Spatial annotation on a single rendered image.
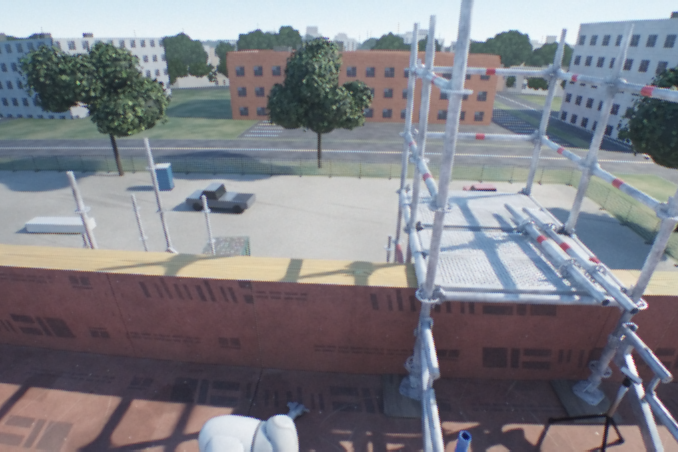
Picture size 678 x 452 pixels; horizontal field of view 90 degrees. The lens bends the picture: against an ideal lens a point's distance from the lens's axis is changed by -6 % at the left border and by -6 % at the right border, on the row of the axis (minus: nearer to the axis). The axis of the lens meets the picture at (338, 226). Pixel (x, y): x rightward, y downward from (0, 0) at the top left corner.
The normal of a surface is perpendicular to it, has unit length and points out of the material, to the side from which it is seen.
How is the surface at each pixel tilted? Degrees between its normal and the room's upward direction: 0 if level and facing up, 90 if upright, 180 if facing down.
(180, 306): 90
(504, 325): 90
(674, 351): 90
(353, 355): 90
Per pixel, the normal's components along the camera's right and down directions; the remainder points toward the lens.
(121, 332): -0.07, 0.45
